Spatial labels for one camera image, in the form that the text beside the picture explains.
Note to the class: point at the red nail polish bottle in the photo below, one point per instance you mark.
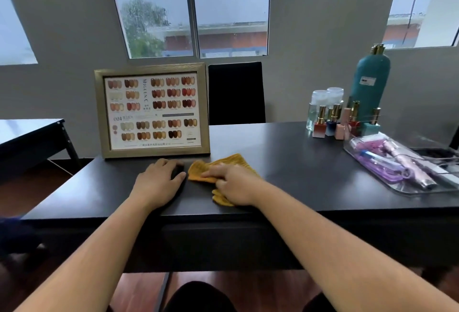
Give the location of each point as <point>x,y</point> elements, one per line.
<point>354,118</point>

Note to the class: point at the white nail file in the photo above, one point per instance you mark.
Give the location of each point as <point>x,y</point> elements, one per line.
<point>446,175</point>

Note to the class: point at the framed nail colour chart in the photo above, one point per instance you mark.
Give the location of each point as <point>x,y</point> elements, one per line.
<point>154,110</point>

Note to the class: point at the pink nail polish bottle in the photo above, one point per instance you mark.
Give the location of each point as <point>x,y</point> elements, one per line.
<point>343,127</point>

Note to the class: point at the person's right hand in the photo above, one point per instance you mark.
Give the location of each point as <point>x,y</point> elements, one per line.
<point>238,186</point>

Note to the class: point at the person's left hand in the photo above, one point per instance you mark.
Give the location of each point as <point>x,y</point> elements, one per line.
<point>156,186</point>

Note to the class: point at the pink nail drill pen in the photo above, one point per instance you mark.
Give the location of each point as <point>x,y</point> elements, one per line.
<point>408,166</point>

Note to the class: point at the black chair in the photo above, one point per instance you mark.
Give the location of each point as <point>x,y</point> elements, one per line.
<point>236,93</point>

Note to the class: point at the clear plastic tray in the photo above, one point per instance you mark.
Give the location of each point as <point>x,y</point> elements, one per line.
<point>394,184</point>

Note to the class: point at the sliding window with grey frame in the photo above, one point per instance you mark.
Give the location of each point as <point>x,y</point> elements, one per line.
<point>190,10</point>

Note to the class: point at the black side table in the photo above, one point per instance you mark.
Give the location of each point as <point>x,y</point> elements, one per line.
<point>28,136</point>

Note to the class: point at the dark blue seat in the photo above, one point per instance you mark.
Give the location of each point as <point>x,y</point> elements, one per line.
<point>16,236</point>

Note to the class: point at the teal nail polish bottle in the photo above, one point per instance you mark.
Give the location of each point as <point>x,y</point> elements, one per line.
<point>372,127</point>

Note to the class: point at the clear jar with white lid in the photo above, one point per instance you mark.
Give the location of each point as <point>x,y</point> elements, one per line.
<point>336,93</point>
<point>317,101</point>

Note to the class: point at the person's left forearm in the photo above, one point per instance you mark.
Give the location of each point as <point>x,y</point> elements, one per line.
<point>96,254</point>

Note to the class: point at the person's right forearm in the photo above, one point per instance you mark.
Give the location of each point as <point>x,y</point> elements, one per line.
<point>333,247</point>

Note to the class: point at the purple nail tool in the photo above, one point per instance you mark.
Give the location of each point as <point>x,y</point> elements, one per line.
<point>376,161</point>

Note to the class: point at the tall teal bottle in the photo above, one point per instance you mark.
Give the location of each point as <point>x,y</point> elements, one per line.
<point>371,78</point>

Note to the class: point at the red-white nail polish bottle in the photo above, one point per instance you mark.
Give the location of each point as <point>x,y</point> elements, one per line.
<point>319,127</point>

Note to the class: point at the person's black trousers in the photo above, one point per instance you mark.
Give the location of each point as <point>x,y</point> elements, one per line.
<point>200,299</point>

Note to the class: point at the person's left thumb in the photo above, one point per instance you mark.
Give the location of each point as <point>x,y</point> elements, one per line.
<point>178,179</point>

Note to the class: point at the blue nail polish bottle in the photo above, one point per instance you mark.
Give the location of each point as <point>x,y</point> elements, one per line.
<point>332,123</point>

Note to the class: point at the orange knitted cloth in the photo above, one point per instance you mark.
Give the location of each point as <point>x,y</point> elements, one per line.
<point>200,171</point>

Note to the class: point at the person's right fingers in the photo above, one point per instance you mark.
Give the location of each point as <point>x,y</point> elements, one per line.
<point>217,172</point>

